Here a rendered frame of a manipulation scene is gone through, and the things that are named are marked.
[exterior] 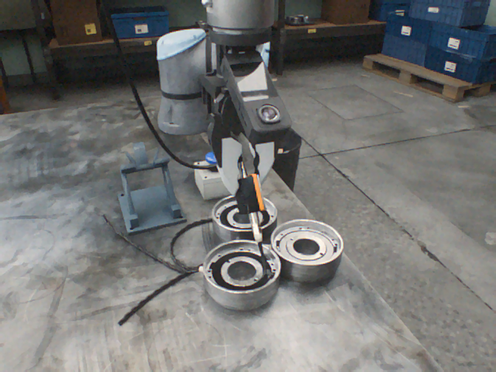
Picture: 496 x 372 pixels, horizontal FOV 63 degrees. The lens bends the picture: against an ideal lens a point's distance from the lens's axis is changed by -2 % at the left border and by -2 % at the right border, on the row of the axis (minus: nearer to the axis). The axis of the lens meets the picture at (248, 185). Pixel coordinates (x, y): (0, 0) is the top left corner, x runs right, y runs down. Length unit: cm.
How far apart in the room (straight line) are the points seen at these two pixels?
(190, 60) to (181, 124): 15
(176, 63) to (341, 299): 65
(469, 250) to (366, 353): 164
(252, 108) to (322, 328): 29
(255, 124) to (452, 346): 138
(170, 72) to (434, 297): 134
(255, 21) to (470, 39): 374
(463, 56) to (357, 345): 378
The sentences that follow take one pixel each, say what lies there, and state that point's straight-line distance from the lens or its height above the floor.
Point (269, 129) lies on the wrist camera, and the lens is 42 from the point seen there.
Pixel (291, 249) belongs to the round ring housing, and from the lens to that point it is 61.
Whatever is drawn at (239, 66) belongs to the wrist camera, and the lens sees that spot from 47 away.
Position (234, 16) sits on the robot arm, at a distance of 46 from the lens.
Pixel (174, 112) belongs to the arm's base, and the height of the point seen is 85.
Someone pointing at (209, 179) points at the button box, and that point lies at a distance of 75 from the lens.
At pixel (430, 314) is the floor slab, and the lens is 176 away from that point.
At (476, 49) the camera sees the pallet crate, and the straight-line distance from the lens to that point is 411.
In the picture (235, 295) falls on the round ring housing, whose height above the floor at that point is 84.
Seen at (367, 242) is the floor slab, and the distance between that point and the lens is 201.
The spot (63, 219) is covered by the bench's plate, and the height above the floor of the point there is 80.
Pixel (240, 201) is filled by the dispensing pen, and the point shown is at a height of 92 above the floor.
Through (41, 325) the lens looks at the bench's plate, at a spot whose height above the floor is 80.
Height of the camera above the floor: 122
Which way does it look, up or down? 31 degrees down
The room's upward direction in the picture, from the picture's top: straight up
